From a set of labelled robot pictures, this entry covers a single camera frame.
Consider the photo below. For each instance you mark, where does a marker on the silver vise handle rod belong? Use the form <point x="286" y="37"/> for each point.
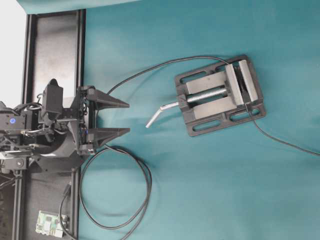
<point x="159" y="111"/>

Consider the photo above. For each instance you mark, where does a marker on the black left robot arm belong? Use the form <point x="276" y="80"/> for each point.
<point x="19" y="127"/>

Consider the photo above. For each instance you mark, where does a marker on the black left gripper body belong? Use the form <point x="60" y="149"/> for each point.
<point x="68" y="133"/>

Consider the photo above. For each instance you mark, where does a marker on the black bench vise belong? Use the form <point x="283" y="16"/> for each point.
<point x="219" y="95"/>

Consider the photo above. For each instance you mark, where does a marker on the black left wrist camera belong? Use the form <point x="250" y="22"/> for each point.
<point x="52" y="104"/>

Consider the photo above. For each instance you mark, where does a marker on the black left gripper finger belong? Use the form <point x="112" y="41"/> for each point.
<point x="105" y="101"/>
<point x="100" y="136"/>

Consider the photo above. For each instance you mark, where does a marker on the black aluminium frame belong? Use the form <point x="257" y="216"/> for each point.
<point x="54" y="47"/>

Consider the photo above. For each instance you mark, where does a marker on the green circuit board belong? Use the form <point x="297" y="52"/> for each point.
<point x="48" y="224"/>

